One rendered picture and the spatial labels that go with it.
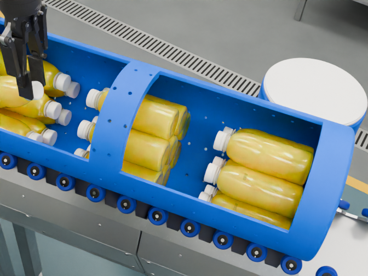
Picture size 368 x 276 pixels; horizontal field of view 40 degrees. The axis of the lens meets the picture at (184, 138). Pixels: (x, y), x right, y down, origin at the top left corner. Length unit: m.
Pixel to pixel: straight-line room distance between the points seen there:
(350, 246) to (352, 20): 2.80
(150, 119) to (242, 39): 2.39
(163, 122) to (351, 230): 0.52
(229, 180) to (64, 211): 0.43
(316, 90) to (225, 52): 1.87
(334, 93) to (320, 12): 2.48
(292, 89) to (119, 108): 0.56
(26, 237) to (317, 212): 1.17
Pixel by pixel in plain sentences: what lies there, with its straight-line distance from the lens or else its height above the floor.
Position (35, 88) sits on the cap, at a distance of 1.08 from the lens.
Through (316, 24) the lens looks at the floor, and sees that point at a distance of 3.70.
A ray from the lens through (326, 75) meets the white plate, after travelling 1.45.
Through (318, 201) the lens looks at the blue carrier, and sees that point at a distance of 0.93.
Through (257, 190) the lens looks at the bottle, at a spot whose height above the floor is 1.12.
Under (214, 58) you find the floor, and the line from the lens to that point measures 3.15.
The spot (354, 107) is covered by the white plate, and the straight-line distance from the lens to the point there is 1.38.
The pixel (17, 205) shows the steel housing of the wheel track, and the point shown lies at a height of 0.85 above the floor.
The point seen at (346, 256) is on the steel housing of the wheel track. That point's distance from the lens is 1.20.
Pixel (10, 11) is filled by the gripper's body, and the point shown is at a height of 1.37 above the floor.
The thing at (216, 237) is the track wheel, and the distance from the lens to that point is 1.09.
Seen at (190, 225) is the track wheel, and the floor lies 0.97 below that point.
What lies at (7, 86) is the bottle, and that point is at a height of 1.17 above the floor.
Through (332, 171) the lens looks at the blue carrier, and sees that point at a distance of 0.93.
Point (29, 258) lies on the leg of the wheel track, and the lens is 1.97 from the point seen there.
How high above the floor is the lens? 1.87
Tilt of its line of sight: 46 degrees down
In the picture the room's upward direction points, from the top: 8 degrees clockwise
